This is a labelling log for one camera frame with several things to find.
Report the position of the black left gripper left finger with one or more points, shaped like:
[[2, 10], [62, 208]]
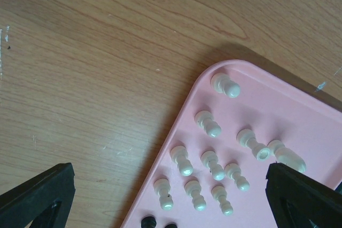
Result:
[[43, 201]]

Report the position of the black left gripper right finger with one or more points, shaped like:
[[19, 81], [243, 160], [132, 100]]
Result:
[[296, 200]]

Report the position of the white chess knight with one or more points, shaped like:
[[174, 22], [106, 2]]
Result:
[[286, 156]]

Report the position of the white chess rook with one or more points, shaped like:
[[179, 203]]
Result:
[[247, 138]]

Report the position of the black chess piece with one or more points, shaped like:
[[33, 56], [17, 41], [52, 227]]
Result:
[[171, 225], [148, 222]]

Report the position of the pink plastic tray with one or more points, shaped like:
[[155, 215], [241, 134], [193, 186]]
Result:
[[272, 109]]

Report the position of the white corner pawn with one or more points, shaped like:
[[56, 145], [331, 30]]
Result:
[[222, 83]]

